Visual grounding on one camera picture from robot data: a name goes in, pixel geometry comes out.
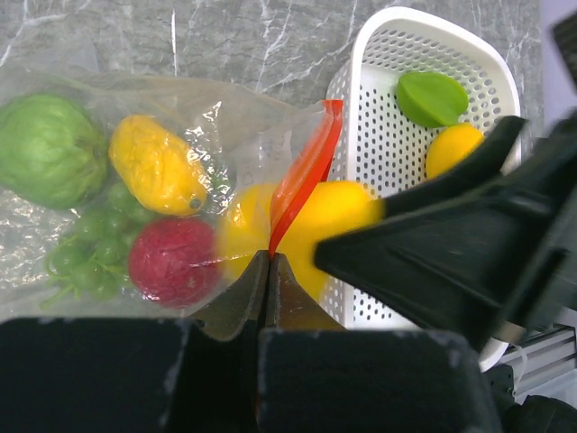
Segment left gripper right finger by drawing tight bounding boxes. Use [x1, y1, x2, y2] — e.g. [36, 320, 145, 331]
[265, 253, 344, 331]

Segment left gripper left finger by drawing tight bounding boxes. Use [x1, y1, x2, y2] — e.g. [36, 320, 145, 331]
[190, 250, 270, 341]

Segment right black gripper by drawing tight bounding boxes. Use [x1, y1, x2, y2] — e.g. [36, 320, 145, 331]
[314, 115, 576, 349]

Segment yellow toy lemon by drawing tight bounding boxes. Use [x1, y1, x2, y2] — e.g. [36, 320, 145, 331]
[426, 123, 484, 180]

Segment yellow toy pear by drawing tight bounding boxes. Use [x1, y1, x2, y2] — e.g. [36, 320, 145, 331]
[217, 180, 384, 300]

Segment red toy fruit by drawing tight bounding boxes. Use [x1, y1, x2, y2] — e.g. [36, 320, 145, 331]
[128, 217, 222, 309]

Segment green toy leaf slice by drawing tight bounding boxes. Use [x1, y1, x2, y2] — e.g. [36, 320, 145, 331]
[396, 72, 469, 128]

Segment yellow toy banana piece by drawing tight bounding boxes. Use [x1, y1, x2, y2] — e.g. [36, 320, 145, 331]
[108, 115, 209, 217]

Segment green toy grapes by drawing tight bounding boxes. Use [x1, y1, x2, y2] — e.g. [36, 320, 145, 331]
[41, 180, 157, 309]

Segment clear orange zip bag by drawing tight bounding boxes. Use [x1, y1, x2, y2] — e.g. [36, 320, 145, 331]
[1, 66, 343, 320]

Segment green toy vegetable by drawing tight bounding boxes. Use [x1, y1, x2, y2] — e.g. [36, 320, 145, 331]
[1, 94, 108, 209]

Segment white perforated plastic basket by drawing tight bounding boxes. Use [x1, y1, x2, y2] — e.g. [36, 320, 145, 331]
[317, 5, 523, 373]

